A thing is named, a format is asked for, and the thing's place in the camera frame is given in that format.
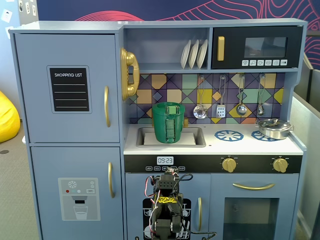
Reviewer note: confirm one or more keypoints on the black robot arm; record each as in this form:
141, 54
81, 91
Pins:
166, 185

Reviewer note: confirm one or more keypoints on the steel pot lid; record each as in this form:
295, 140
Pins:
272, 123

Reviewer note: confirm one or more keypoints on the digital clock display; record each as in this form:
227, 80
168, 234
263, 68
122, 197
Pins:
165, 160

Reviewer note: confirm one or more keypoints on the yellow patterned tape band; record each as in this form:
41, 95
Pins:
166, 200

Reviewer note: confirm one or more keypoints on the black stove control panel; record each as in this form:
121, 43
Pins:
200, 163

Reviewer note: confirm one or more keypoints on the blue dishwasher door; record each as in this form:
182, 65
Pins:
135, 190

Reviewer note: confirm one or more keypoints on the green 3D-printed container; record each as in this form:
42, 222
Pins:
160, 127

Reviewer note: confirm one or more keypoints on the grey toy sink basin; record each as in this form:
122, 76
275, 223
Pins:
201, 136

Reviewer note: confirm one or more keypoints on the black dishwasher sticker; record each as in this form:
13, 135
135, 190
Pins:
186, 220

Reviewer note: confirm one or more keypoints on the gold toy faucet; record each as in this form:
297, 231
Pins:
186, 122

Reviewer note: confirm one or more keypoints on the gold stove knob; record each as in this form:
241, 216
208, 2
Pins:
229, 165
280, 165

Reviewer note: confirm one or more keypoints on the blue oven door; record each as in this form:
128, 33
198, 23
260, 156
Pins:
217, 212

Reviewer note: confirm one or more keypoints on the steel slotted skimmer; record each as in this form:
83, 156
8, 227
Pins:
200, 113

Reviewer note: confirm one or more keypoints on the steel slotted spatula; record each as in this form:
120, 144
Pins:
221, 111

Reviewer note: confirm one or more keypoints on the steel ladle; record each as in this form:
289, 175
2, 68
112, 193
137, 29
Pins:
241, 110

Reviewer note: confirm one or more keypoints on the grey ice dispenser sticker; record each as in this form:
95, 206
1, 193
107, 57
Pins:
80, 200

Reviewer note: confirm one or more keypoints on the small steel spoon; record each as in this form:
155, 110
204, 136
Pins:
260, 110

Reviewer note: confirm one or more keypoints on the steel cooking pot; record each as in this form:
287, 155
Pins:
273, 133

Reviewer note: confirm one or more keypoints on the white toy plate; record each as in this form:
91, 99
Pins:
185, 55
193, 55
202, 53

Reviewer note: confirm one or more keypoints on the gold toy telephone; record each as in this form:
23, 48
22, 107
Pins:
128, 60

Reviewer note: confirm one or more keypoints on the black shopping list chalkboard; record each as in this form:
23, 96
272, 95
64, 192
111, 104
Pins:
70, 102

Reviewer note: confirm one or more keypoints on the blue toy kitchen unit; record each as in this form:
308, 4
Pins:
165, 47

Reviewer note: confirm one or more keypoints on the blue freezer door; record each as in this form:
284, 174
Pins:
45, 165

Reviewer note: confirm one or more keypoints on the grey office partition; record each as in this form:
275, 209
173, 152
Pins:
307, 150

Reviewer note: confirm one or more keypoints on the blue fridge door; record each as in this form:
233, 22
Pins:
32, 112

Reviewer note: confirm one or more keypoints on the dark cubicle panel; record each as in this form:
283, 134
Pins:
313, 85

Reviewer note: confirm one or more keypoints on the round floor outlet cover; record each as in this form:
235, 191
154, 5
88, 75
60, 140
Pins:
3, 151

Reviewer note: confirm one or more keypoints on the yellow bean bag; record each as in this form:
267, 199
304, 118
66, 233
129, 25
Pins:
7, 120

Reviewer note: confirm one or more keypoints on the white paper with face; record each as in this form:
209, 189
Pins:
6, 15

